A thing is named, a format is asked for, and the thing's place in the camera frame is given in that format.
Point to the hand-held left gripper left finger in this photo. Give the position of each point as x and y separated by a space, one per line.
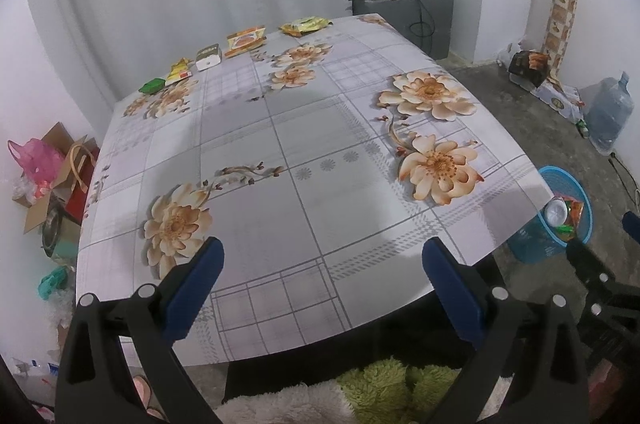
195 289

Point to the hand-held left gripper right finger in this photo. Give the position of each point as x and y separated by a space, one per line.
455 294

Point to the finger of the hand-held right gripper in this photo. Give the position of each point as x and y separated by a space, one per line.
592 269
634 229

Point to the blue plastic waste basket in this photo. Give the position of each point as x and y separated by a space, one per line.
530 244

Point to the green fluffy cloth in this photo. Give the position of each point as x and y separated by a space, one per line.
395 389

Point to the small green bottle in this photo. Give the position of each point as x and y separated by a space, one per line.
582 129

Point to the pink slipper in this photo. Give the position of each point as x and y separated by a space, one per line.
145 391

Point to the blue water jug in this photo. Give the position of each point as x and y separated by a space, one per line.
607 114

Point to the green plastic bag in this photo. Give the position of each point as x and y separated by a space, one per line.
52 283

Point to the white fluffy cloth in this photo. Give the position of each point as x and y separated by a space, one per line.
285 404

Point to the printed flat carton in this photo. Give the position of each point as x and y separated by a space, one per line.
560 99

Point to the dark round pot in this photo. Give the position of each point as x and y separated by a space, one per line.
57 229

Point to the floral tablecloth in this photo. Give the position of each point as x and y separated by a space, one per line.
310 129

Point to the pink plastic bag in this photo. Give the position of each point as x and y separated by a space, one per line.
35 164

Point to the cardboard box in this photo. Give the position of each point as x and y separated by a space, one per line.
57 139

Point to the small green packet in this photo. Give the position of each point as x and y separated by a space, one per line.
151 85

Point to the white plastic bag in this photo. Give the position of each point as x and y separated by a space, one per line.
510 53

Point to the yellow red snack packet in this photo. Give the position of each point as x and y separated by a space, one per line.
179 72

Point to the white brown snack box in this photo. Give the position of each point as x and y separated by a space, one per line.
208 58

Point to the orange snack packet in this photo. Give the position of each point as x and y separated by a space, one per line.
245 40

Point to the grey cabinet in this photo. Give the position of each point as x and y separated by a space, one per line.
385 9

